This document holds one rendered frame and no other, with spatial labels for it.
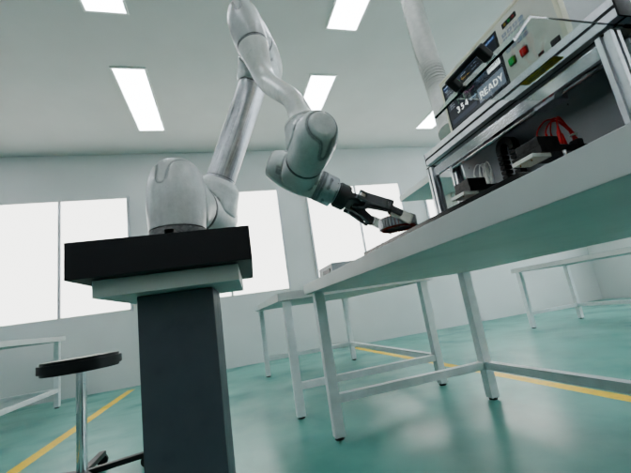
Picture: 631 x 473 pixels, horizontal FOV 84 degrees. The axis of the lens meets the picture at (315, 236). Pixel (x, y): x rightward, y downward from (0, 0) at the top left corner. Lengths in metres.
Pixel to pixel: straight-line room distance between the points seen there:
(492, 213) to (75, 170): 5.89
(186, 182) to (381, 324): 5.07
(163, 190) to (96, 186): 4.98
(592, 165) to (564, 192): 0.04
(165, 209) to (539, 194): 0.83
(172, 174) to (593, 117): 1.09
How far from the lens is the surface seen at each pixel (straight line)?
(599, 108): 1.14
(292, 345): 2.25
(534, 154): 0.94
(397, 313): 5.97
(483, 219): 0.62
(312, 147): 0.82
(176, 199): 1.01
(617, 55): 0.94
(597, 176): 0.50
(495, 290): 7.08
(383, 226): 1.03
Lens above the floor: 0.61
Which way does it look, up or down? 12 degrees up
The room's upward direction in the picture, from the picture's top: 9 degrees counter-clockwise
